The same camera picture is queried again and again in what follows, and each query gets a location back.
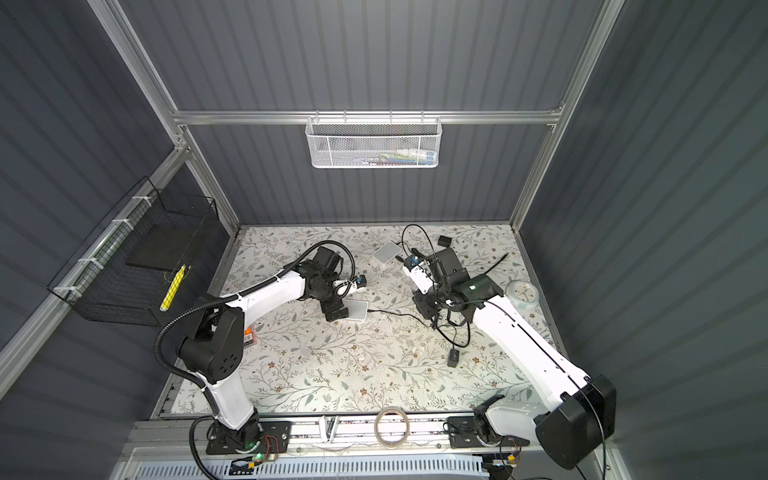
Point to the black foam pad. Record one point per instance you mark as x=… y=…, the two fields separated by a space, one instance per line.
x=162 y=248

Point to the white wire mesh basket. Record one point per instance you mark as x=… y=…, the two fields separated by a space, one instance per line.
x=374 y=145

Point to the black wire basket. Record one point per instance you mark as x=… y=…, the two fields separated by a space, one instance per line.
x=132 y=273

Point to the white network switch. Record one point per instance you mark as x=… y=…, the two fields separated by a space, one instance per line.
x=357 y=310
x=387 y=252

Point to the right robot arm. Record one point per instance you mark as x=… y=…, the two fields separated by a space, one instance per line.
x=576 y=413

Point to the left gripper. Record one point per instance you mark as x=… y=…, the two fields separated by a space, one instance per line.
x=329 y=309

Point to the pack of coloured markers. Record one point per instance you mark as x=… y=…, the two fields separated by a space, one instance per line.
x=248 y=337

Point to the yellow striped marker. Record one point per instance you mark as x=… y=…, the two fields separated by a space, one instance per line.
x=173 y=288

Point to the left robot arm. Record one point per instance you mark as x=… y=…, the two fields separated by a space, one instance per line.
x=205 y=344

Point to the clear tape roll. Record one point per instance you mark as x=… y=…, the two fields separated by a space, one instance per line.
x=391 y=427

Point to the white round timer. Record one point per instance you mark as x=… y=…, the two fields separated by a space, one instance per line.
x=523 y=295

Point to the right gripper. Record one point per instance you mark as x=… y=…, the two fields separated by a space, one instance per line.
x=424 y=308

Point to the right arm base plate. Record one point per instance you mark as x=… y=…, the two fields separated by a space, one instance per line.
x=465 y=432

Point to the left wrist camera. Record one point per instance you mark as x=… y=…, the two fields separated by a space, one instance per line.
x=345 y=287

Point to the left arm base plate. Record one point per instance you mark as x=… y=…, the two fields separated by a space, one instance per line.
x=253 y=438

